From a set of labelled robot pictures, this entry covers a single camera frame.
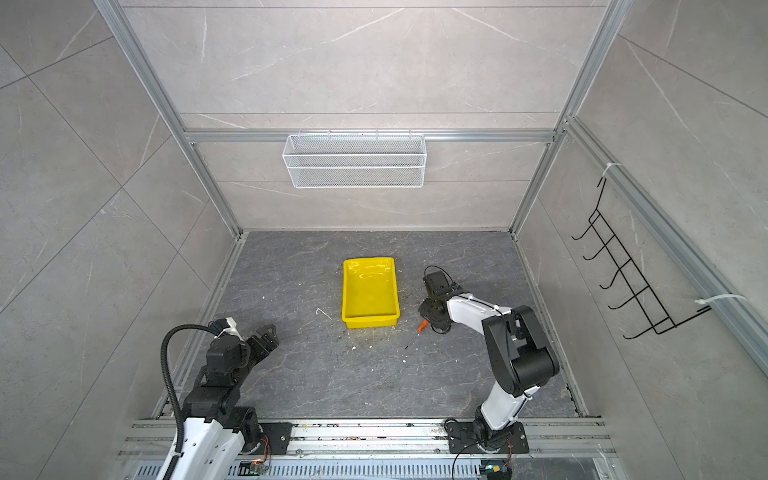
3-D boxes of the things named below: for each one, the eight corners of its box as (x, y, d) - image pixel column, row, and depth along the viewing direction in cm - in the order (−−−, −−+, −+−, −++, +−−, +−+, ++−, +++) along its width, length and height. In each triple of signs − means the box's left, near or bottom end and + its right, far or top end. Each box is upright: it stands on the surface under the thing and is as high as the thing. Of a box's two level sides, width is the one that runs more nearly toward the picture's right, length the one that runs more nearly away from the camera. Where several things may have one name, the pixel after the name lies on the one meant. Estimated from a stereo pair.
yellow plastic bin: (339, 328, 95) (336, 317, 89) (346, 267, 111) (344, 255, 105) (399, 328, 95) (399, 317, 90) (398, 268, 111) (398, 255, 105)
